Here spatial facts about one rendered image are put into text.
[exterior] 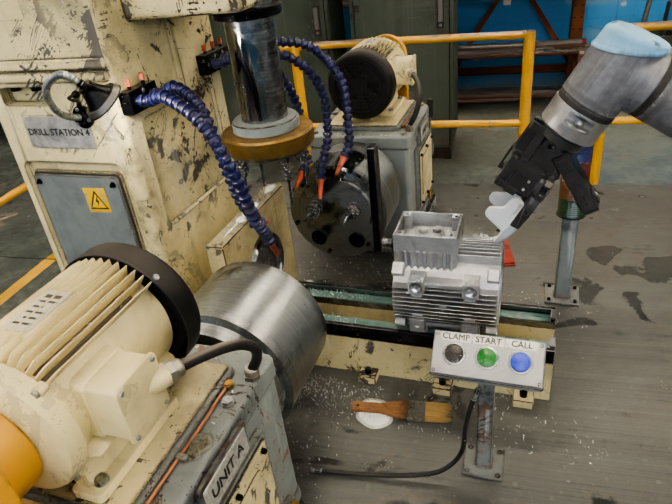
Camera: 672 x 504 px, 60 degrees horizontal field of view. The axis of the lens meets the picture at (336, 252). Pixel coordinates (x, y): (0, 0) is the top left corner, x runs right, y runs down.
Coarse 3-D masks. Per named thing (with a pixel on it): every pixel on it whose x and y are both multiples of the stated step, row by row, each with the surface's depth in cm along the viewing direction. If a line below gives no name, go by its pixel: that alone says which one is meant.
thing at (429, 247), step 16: (400, 224) 114; (416, 224) 118; (432, 224) 117; (448, 224) 116; (400, 240) 110; (416, 240) 109; (432, 240) 108; (448, 240) 107; (400, 256) 112; (416, 256) 110; (432, 256) 109; (448, 256) 108
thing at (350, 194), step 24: (336, 144) 152; (360, 144) 148; (312, 168) 140; (336, 168) 137; (360, 168) 138; (384, 168) 145; (312, 192) 141; (336, 192) 139; (360, 192) 137; (384, 192) 140; (312, 216) 142; (336, 216) 143; (360, 216) 141; (384, 216) 139; (312, 240) 149; (336, 240) 146; (360, 240) 143
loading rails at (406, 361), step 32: (320, 288) 137; (352, 288) 134; (352, 320) 125; (384, 320) 132; (512, 320) 121; (544, 320) 119; (352, 352) 126; (384, 352) 123; (416, 352) 120; (448, 384) 120; (544, 384) 114
